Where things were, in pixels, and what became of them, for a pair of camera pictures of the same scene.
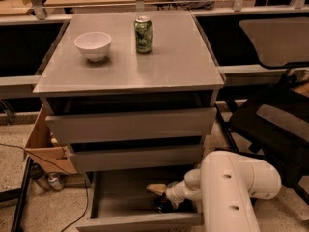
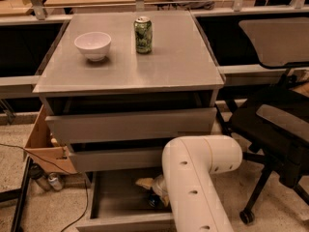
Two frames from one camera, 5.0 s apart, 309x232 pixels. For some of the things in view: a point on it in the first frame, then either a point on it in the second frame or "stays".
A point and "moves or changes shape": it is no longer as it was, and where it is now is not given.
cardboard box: (42, 147) stays
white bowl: (94, 44) stays
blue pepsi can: (165, 205) moves or changes shape
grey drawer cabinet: (131, 95) stays
